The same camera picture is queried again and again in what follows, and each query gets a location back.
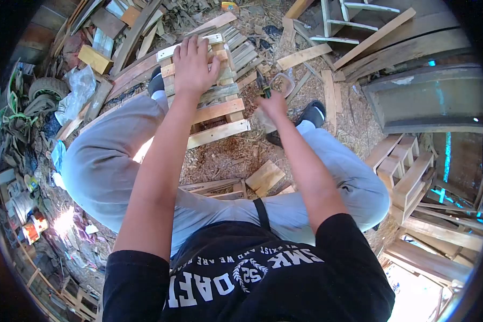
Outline light blue cloth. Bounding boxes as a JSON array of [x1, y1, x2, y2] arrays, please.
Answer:
[[50, 140, 67, 174]]

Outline clear plastic bag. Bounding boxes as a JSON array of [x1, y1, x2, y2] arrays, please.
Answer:
[[55, 64, 97, 126]]

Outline dark pliers with green handles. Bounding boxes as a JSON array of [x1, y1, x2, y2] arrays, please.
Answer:
[[255, 69, 273, 99]]

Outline stack of timber beams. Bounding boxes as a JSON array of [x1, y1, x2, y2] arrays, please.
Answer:
[[380, 217, 483, 284]]

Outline person's right hand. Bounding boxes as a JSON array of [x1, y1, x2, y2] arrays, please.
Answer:
[[254, 93, 289, 121]]

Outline grey slatted wooden panel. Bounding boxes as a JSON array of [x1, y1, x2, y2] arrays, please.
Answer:
[[201, 24, 266, 81]]

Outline small wooden slat pallet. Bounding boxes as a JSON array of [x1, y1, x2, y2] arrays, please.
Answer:
[[157, 33, 251, 150]]

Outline long light wooden plank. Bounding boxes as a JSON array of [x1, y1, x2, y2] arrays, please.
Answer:
[[333, 7, 417, 71]]

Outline yellow wooden block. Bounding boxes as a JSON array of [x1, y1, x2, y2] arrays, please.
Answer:
[[78, 44, 114, 75]]

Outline square wooden board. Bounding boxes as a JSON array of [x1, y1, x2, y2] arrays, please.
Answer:
[[245, 160, 286, 198]]

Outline grey rubber wheel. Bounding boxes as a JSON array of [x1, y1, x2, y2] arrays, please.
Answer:
[[28, 77, 70, 101]]

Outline person's left thumb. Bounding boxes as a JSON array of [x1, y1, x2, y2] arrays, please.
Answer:
[[207, 56, 222, 80]]

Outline person's body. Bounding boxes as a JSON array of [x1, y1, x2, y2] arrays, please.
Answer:
[[102, 197, 396, 322]]

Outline white wooden frame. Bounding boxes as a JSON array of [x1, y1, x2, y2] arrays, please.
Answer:
[[309, 0, 401, 45]]

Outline clear plastic container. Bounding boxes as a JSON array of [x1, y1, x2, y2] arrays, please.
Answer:
[[269, 72, 295, 98]]

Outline grey green metal cabinet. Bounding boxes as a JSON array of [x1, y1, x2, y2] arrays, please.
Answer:
[[362, 64, 483, 134]]

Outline person's right fingers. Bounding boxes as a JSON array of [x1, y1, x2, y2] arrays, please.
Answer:
[[254, 95, 278, 112]]

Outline person's legs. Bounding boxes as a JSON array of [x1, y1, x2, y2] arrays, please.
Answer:
[[60, 66, 391, 258]]

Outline pile of scrap wood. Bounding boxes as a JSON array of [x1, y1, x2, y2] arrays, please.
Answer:
[[50, 0, 174, 77]]

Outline person's left hand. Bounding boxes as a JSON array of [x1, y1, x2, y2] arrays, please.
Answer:
[[172, 35, 222, 97]]

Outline flat wooden frame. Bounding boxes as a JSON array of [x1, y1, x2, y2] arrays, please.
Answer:
[[178, 178, 248, 200]]

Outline cluttered wooden shelf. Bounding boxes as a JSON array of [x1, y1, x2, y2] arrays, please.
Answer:
[[0, 169, 101, 322]]

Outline short light wooden plank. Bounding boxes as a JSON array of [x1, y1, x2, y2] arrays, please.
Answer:
[[276, 43, 333, 71]]

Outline open wooden crate frame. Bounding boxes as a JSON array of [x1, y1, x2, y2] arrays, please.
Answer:
[[364, 134, 437, 224]]

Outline narrow wooden plank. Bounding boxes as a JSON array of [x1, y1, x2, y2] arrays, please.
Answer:
[[321, 69, 338, 135]]

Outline orange and white container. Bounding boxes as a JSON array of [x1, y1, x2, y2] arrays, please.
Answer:
[[22, 215, 49, 245]]

